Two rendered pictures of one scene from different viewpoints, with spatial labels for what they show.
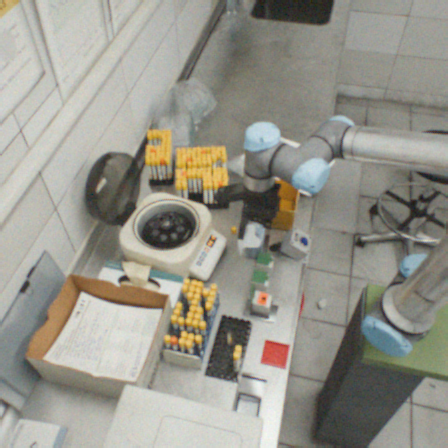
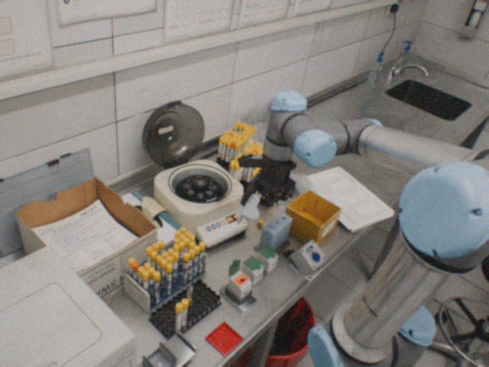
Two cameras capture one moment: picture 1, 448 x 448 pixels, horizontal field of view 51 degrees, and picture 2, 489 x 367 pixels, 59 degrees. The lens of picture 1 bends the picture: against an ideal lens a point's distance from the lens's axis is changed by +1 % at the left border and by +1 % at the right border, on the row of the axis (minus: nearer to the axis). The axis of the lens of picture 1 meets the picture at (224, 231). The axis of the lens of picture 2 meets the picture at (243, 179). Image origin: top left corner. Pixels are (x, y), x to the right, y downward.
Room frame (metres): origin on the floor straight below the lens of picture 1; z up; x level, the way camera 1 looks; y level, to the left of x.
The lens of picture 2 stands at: (-0.06, -0.33, 1.81)
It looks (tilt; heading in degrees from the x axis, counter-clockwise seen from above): 36 degrees down; 21
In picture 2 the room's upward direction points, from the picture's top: 10 degrees clockwise
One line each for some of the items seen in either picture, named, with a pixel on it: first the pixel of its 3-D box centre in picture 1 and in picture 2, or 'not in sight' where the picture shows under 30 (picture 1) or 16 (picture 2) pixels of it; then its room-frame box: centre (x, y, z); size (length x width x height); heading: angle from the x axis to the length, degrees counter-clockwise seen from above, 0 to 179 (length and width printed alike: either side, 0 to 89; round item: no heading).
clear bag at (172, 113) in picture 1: (171, 120); (263, 124); (1.41, 0.19, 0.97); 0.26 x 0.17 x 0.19; 4
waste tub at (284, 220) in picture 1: (276, 204); (311, 218); (1.02, -0.17, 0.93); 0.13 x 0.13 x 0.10; 77
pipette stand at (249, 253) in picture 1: (257, 237); (274, 234); (0.88, -0.10, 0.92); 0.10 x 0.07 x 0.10; 168
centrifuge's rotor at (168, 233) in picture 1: (167, 230); (199, 190); (0.89, 0.17, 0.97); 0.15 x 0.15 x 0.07
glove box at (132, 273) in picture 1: (141, 284); (149, 220); (0.72, 0.24, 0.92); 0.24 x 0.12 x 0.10; 75
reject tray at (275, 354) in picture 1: (275, 354); (224, 338); (0.52, -0.13, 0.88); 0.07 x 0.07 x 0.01; 75
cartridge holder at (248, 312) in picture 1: (261, 309); (238, 293); (0.65, -0.10, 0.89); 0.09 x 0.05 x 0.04; 73
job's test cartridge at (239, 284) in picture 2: (261, 304); (239, 287); (0.65, -0.10, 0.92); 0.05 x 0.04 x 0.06; 73
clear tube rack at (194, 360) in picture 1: (193, 325); (167, 272); (0.59, 0.09, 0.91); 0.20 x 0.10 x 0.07; 165
